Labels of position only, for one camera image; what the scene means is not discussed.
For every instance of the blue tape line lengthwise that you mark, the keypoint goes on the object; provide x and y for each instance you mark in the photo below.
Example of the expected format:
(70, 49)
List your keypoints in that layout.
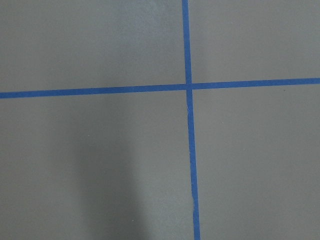
(190, 120)

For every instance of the blue tape line crosswise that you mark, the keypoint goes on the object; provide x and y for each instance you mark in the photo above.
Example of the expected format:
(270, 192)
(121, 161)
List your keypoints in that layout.
(158, 88)

